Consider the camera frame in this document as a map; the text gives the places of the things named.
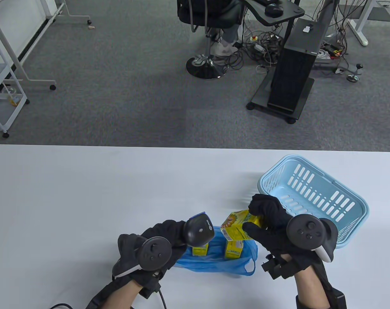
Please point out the person's right hand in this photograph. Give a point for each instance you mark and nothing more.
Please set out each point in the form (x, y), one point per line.
(272, 235)

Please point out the person's left hand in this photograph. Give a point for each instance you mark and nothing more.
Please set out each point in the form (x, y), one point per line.
(167, 230)

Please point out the black and blue barcode scanner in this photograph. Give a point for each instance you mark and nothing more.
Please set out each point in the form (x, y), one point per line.
(199, 230)

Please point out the yellow chrysanthemum tea package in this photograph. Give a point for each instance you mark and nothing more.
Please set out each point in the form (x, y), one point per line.
(233, 250)
(199, 250)
(236, 227)

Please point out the blue plastic bag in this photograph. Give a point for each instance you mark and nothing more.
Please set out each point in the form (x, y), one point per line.
(214, 262)

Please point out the light blue plastic basket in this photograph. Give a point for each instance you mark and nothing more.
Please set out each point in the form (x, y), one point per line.
(310, 183)

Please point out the person's right forearm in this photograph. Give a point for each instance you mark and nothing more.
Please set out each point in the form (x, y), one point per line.
(310, 285)

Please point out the person's left forearm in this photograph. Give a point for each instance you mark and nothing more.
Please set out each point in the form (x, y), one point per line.
(117, 296)

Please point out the dark grey left hand controller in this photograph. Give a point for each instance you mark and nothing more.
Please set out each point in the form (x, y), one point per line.
(154, 254)

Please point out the dark grey hand controller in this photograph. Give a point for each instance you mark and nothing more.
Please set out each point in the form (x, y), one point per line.
(154, 254)
(306, 231)

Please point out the dark grey right hand controller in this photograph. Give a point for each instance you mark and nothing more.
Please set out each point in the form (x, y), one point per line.
(306, 231)

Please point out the black wheeled stand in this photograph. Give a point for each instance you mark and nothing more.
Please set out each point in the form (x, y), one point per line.
(261, 93)

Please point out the black office chair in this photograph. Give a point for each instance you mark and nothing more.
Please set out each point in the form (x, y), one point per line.
(204, 69)

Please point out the black computer tower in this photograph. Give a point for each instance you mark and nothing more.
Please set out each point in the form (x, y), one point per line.
(294, 64)

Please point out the small black tripod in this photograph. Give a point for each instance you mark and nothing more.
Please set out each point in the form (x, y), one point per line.
(353, 77)

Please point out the white power strip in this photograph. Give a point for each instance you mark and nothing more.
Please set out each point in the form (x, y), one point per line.
(323, 54)

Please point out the white shelf cart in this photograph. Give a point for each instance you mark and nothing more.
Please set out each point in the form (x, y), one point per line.
(1, 112)

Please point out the small clear container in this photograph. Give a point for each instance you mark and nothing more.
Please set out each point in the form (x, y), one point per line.
(13, 96)

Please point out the small white adapter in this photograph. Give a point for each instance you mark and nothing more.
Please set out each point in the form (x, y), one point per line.
(307, 28)

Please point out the white desk leg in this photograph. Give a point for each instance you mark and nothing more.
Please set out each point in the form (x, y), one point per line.
(359, 32)

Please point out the black desk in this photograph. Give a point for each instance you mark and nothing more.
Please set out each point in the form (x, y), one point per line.
(293, 13)

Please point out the black computer mouse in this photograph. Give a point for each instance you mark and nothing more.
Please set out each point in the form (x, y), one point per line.
(273, 9)

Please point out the dark floor mat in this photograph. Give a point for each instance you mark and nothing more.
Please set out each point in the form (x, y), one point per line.
(380, 13)

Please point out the whiteboard on white stand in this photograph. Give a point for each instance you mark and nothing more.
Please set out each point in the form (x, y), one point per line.
(8, 19)

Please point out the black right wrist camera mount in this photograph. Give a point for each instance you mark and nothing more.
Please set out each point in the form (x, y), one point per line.
(336, 299)

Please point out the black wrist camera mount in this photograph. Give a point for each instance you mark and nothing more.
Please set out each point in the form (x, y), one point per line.
(98, 299)
(336, 299)

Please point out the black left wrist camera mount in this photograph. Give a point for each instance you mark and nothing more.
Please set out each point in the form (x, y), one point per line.
(98, 299)

